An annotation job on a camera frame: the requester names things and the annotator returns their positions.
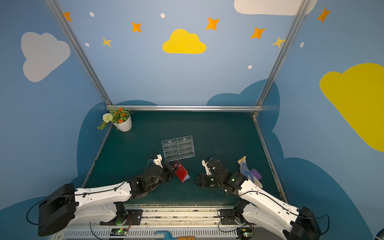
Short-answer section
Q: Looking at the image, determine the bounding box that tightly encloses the red card holder wallet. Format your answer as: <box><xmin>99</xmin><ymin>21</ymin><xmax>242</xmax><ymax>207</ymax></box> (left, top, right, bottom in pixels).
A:
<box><xmin>171</xmin><ymin>162</ymin><xmax>191</xmax><ymax>183</ymax></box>

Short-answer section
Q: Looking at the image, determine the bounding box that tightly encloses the clear acrylic card organizer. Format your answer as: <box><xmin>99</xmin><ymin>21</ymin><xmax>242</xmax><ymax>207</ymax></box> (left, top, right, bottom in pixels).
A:
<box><xmin>162</xmin><ymin>136</ymin><xmax>195</xmax><ymax>162</ymax></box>

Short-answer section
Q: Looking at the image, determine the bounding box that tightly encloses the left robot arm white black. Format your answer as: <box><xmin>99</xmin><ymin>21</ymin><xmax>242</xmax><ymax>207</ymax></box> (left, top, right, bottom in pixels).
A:
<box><xmin>38</xmin><ymin>163</ymin><xmax>176</xmax><ymax>237</ymax></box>

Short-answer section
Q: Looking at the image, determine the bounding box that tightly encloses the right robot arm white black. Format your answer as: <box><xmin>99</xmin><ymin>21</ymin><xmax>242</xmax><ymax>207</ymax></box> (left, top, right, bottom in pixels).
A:
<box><xmin>194</xmin><ymin>158</ymin><xmax>324</xmax><ymax>240</ymax></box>

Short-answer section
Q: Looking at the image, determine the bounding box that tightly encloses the right green circuit board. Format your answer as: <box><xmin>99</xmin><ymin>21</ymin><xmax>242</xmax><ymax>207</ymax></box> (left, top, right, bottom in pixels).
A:
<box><xmin>236</xmin><ymin>228</ymin><xmax>254</xmax><ymax>240</ymax></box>

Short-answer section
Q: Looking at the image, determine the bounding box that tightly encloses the green circuit board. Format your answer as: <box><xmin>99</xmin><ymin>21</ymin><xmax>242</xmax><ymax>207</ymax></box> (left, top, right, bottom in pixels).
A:
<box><xmin>110</xmin><ymin>229</ymin><xmax>129</xmax><ymax>237</ymax></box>
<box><xmin>236</xmin><ymin>228</ymin><xmax>254</xmax><ymax>240</ymax></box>

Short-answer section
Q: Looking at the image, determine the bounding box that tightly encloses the white pot with flowers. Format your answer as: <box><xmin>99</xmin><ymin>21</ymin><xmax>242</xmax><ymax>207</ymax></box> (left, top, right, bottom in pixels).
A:
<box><xmin>97</xmin><ymin>108</ymin><xmax>132</xmax><ymax>132</ymax></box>

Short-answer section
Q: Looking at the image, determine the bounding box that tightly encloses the left green circuit board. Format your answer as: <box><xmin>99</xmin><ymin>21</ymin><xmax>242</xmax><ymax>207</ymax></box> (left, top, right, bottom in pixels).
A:
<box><xmin>110</xmin><ymin>229</ymin><xmax>129</xmax><ymax>237</ymax></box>

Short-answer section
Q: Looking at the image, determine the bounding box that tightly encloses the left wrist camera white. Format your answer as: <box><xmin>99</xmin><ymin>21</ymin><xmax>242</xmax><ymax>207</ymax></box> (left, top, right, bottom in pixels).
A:
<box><xmin>153</xmin><ymin>155</ymin><xmax>163</xmax><ymax>168</ymax></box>

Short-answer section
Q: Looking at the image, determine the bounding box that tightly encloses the aluminium rail front frame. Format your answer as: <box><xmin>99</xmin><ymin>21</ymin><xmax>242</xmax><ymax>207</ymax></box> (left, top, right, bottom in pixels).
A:
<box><xmin>49</xmin><ymin>205</ymin><xmax>310</xmax><ymax>240</ymax></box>

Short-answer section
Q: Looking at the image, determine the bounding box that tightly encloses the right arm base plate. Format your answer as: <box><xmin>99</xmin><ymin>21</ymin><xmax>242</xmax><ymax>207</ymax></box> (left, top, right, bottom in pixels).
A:
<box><xmin>218</xmin><ymin>209</ymin><xmax>244</xmax><ymax>226</ymax></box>

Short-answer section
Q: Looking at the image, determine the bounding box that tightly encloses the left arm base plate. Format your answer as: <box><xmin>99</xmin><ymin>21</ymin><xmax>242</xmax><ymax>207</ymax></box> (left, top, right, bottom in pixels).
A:
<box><xmin>100</xmin><ymin>210</ymin><xmax>143</xmax><ymax>226</ymax></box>

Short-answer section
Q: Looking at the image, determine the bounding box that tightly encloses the teal handled tool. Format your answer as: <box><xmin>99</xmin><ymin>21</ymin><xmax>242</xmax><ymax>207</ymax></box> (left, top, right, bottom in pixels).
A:
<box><xmin>155</xmin><ymin>231</ymin><xmax>196</xmax><ymax>240</ymax></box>

